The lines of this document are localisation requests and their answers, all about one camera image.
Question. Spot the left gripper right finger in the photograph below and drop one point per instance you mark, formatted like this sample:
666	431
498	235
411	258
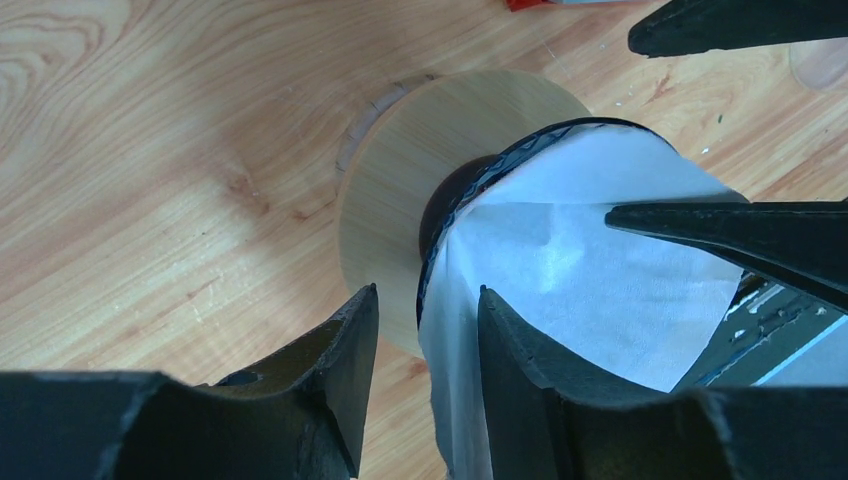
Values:
551	414

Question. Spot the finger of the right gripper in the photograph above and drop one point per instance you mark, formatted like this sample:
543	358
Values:
686	27
800	245

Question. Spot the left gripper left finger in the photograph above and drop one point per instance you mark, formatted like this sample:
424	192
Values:
298	413

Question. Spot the white paper coffee filter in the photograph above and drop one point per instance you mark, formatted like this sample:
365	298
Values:
640	308

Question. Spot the blue glass dripper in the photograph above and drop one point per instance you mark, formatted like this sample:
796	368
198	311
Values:
472	179

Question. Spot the glass coffee carafe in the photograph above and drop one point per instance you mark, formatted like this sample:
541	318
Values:
373	110

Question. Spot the clear glass beaker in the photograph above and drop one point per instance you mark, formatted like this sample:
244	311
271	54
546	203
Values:
820	64

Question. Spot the red toy brick stack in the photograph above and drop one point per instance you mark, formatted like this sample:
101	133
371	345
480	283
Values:
518	5

